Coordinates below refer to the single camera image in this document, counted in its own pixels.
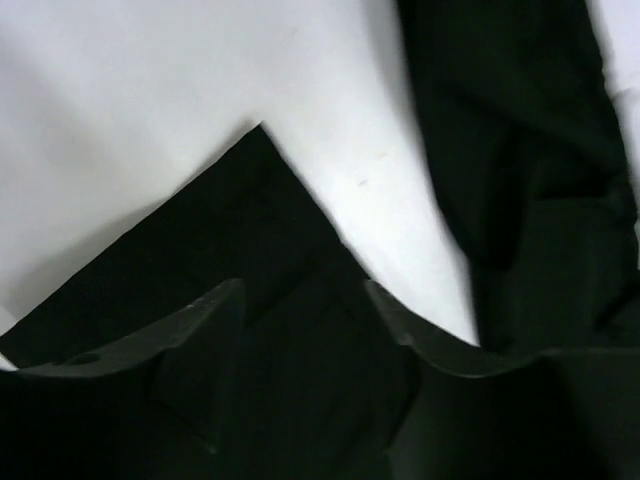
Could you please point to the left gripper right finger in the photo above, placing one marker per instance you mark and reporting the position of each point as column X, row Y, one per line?
column 559, row 414

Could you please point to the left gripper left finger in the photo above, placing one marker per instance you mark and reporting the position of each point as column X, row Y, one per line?
column 147, row 406

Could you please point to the black trousers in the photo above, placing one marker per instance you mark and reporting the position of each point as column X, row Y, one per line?
column 464, row 155

